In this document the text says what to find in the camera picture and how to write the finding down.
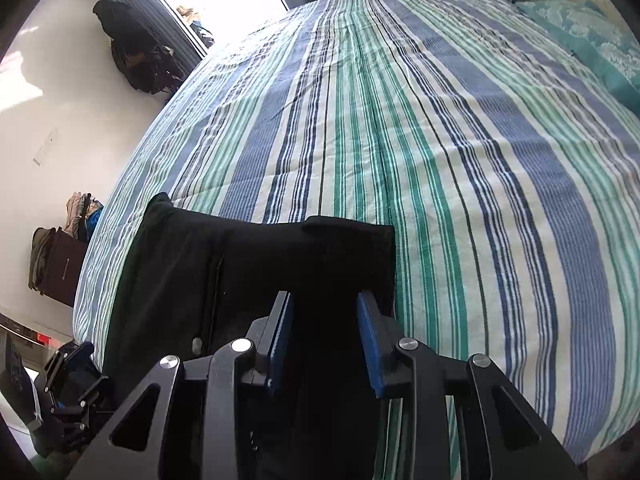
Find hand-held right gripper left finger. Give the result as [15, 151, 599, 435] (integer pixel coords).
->
[65, 290, 296, 480]

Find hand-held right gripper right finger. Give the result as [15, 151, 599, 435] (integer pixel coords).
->
[356, 291, 586, 480]

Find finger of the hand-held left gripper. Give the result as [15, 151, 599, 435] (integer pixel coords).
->
[44, 341, 98, 397]

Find black pants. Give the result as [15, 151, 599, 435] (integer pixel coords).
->
[102, 192, 397, 480]

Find white appliance with red light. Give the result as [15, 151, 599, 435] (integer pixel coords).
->
[0, 311, 77, 350]

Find dark suitcase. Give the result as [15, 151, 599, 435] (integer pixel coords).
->
[27, 226, 92, 308]

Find folded clothes stack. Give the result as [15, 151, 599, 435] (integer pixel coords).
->
[65, 191, 105, 242]

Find striped bed sheet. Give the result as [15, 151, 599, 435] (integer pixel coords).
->
[72, 0, 640, 480]

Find black hanging bags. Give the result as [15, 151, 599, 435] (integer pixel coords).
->
[92, 0, 187, 96]

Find grey window curtain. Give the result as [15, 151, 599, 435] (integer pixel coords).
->
[94, 0, 212, 63]

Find large teal patterned pillow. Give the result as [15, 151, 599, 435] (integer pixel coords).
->
[515, 0, 640, 106]

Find white wall switch plate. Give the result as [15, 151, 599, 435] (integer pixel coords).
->
[32, 129, 60, 166]

